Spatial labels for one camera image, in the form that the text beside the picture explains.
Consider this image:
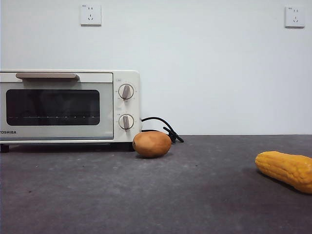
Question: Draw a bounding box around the white toaster oven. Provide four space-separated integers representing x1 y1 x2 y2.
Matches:
0 70 141 153

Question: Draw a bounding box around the yellow corn cob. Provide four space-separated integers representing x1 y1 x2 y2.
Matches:
255 151 312 195

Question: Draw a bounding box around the beige oven knob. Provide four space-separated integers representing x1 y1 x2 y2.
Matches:
118 113 135 133
118 84 135 101

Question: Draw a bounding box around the white wall socket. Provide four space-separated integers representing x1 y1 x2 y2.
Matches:
284 6 305 29
80 4 102 27

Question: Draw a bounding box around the black power cord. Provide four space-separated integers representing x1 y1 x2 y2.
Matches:
140 117 185 144

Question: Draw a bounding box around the oven door with beige handle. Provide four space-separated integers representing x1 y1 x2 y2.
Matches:
0 72 115 141

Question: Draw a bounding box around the brown potato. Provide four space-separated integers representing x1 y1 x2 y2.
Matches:
132 131 172 158

